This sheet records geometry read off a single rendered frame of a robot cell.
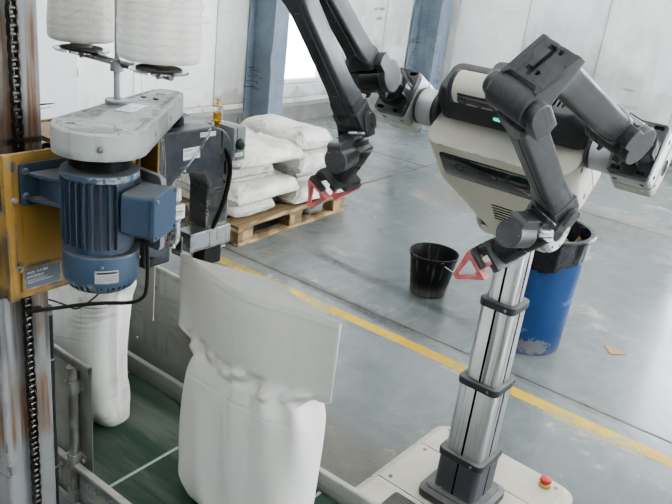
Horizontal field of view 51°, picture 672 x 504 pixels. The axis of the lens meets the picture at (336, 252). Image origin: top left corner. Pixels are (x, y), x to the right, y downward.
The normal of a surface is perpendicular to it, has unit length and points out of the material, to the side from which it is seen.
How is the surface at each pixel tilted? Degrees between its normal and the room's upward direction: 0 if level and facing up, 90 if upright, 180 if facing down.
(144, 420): 0
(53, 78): 90
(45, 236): 90
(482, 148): 40
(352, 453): 0
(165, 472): 0
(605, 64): 90
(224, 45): 90
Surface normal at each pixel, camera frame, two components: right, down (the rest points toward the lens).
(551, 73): -0.34, -0.43
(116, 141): 0.58, 0.38
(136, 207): -0.23, 0.34
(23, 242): 0.79, 0.31
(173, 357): -0.60, 0.23
